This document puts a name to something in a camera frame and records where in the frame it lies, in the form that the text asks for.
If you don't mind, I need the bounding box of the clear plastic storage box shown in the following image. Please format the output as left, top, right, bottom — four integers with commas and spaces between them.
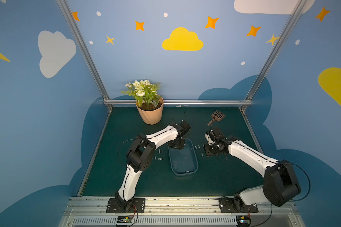
169, 138, 199, 177

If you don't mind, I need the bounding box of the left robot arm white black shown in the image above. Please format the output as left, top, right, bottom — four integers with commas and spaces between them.
115, 121, 191, 211

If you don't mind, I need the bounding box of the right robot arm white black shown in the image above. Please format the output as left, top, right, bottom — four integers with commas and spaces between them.
205, 136, 301, 212

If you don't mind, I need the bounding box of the green table mat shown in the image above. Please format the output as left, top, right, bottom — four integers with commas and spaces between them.
83, 107, 263, 197

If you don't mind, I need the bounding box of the small brown slotted scoop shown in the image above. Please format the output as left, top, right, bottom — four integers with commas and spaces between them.
207, 110, 226, 126

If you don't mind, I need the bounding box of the terracotta flower pot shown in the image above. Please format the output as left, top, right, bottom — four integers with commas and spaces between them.
136, 98, 164, 125

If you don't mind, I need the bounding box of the aluminium back crossbar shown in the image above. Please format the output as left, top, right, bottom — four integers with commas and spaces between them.
103, 99, 253, 106

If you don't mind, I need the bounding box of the white flowers green plant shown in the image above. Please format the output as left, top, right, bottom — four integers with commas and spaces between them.
121, 79, 161, 111

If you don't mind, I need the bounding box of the right controller board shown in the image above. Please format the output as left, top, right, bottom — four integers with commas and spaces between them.
236, 216, 251, 227

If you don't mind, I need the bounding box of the controller board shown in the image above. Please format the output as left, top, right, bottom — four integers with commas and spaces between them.
116, 216, 133, 225
236, 216, 251, 227

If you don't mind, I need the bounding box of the left controller board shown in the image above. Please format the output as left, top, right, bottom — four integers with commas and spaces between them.
116, 216, 133, 225

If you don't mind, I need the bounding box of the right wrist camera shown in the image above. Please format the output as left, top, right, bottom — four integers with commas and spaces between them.
205, 127, 225, 146

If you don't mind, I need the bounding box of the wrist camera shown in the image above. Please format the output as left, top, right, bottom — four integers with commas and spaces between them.
175, 120, 191, 137
205, 127, 225, 146

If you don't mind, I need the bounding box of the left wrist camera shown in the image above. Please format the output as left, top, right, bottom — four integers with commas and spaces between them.
175, 120, 191, 137

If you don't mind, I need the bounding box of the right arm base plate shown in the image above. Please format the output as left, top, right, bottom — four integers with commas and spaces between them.
219, 196, 259, 213

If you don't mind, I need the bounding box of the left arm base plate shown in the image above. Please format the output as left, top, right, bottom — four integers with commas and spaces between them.
106, 198, 146, 213

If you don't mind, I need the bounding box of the aluminium front rail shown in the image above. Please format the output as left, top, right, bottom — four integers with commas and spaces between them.
59, 196, 305, 227

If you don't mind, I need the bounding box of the left aluminium frame post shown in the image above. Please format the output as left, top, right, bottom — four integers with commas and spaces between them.
56, 0, 113, 112

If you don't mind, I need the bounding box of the aluminium frame post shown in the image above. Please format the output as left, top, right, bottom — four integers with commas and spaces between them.
244, 0, 307, 106
56, 0, 113, 112

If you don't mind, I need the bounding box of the right aluminium frame post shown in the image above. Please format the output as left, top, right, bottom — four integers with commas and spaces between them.
244, 0, 307, 106

